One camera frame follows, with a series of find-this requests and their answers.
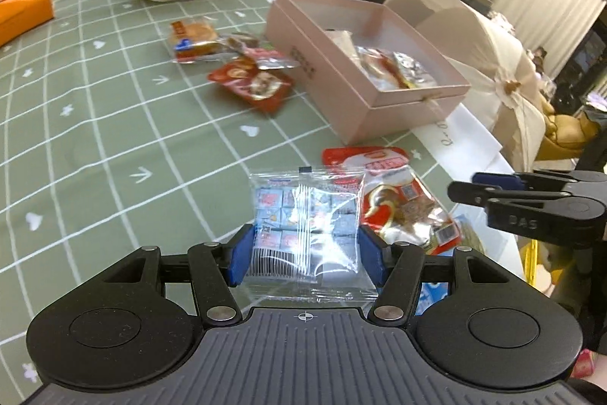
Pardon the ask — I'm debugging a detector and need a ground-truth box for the blue white snack packet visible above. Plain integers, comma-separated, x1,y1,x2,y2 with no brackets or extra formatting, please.
416,281,452,312

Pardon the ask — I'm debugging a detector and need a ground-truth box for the pink cardboard box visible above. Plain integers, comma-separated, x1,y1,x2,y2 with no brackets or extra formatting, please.
264,0,471,142

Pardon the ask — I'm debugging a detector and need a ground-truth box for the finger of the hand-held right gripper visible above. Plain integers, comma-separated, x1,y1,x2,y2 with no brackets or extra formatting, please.
472,169,607,197
448,180,577,206

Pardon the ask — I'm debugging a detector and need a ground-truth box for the small brown snack packet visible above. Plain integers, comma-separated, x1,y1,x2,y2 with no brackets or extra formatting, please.
220,32,261,55

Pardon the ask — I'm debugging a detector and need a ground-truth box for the red yellow candy packet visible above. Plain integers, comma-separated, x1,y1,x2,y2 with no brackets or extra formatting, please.
247,47,299,70

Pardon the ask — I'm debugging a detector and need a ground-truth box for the cream covered chair with bow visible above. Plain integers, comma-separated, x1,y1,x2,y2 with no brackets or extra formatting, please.
417,4,547,172

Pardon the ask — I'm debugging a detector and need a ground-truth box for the clear packet of blue cubes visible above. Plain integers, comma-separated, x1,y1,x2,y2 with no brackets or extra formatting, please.
242,168,380,302

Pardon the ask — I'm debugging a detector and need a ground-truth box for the long beige snack packet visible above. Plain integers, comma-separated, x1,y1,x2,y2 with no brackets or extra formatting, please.
458,220,487,258

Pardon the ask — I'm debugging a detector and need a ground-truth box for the pastry packet with orange label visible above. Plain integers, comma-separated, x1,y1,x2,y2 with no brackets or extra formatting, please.
171,18,223,63

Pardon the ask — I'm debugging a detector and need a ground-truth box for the orange tissue box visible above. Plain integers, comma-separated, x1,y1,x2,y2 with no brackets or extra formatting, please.
0,0,55,47

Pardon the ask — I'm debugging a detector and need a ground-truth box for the orange red snack packet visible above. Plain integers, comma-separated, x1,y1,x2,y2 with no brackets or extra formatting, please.
208,56,294,114

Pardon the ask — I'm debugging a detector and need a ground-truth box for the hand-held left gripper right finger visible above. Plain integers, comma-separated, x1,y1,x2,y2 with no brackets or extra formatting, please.
358,225,512,326

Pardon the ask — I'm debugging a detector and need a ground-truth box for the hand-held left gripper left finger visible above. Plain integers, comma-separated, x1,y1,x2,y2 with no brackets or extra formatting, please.
102,224,257,326

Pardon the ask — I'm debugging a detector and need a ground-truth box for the green checked tablecloth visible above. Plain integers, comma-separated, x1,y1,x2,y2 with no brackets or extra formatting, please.
0,0,456,401

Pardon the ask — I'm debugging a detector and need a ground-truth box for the red white snack packet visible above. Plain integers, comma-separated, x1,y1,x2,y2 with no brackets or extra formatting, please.
322,146,462,255

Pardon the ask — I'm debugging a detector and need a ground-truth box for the silver clear snack packet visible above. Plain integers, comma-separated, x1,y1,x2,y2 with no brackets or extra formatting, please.
353,46,439,91

